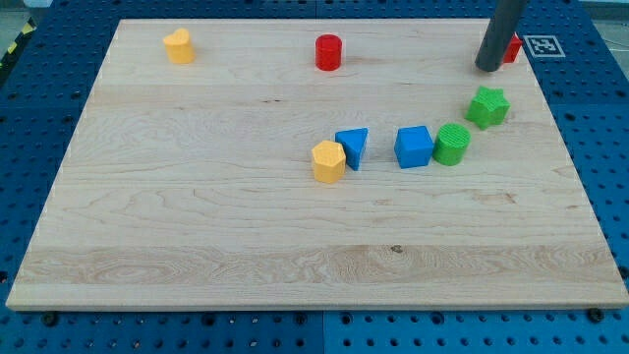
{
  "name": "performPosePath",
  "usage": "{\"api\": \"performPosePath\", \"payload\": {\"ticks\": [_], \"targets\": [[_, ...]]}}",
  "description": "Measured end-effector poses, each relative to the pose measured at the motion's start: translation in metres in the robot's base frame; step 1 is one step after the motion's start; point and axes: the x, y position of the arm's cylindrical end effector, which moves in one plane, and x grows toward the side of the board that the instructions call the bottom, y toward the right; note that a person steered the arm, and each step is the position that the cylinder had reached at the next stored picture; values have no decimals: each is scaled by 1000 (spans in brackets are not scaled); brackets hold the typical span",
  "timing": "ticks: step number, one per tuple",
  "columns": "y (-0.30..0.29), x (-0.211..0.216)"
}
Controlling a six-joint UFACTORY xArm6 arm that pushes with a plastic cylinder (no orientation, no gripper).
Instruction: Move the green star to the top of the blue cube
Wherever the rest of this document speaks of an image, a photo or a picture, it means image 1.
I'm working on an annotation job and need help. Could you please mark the blue cube block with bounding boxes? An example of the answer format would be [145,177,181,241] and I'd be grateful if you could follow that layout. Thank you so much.
[394,126,434,169]

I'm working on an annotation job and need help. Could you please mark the green star block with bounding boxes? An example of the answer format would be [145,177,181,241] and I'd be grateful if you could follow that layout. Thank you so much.
[465,86,511,130]

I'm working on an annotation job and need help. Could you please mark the yellow hexagon block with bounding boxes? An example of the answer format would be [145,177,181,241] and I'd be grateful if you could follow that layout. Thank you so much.
[311,140,346,184]

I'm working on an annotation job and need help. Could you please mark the wooden board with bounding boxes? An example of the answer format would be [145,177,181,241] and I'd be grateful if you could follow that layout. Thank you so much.
[7,19,628,311]

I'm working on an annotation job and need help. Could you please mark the blue triangular prism block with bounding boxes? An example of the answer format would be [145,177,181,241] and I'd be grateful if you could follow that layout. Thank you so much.
[334,128,369,171]

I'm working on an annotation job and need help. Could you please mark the red cylinder block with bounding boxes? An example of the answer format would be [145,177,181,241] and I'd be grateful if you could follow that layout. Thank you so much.
[315,33,343,71]

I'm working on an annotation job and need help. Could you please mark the green cylinder block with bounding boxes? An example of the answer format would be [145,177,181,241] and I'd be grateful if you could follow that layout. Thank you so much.
[432,123,471,166]

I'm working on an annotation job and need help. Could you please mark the yellow heart block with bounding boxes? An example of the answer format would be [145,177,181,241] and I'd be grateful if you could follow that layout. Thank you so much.
[162,28,196,64]

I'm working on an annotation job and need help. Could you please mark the red block behind rod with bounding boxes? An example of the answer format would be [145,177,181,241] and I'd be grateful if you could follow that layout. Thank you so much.
[502,32,523,64]

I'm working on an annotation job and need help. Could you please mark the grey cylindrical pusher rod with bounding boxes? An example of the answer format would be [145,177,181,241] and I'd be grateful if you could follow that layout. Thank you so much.
[475,0,528,72]

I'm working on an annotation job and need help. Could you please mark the white fiducial marker tag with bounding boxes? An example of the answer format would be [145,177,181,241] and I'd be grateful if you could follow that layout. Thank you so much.
[524,34,565,58]

